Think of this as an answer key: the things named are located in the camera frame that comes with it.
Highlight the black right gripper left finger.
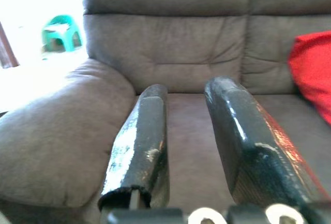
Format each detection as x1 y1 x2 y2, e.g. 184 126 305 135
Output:
97 83 171 212

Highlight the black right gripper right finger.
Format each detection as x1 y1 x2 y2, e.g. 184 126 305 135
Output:
203 76 331 209

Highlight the dark grey-brown fabric sofa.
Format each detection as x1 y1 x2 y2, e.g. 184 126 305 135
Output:
0 0 331 224

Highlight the red pillow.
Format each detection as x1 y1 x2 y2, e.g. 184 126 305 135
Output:
287 30 331 125

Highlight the green plastic stool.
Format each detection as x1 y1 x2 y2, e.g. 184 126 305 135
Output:
41 14 83 53

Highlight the brown wooden door frame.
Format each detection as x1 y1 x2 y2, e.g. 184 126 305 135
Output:
0 21 20 69

